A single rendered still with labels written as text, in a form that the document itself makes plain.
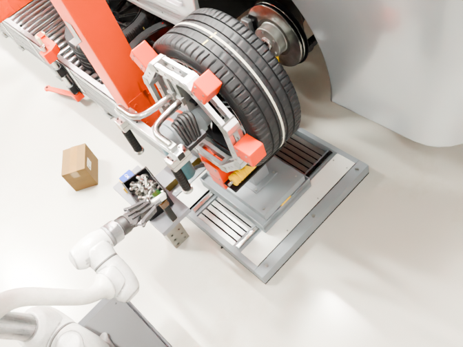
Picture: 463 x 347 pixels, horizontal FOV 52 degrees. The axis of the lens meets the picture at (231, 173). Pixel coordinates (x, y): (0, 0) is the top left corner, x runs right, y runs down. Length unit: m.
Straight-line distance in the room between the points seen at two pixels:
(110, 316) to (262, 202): 0.89
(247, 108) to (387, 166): 1.21
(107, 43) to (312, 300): 1.50
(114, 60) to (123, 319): 1.15
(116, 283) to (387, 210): 1.43
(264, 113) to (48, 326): 1.17
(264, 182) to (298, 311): 0.65
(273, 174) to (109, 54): 0.99
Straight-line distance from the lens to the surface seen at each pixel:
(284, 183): 2.42
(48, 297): 1.71
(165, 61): 1.84
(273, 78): 1.75
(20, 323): 1.99
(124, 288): 1.78
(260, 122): 1.74
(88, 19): 2.12
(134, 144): 2.04
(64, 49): 3.92
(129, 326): 2.20
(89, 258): 1.81
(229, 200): 2.53
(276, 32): 2.13
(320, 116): 2.97
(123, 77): 2.29
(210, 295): 2.48
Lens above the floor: 2.19
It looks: 51 degrees down
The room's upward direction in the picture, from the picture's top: 24 degrees counter-clockwise
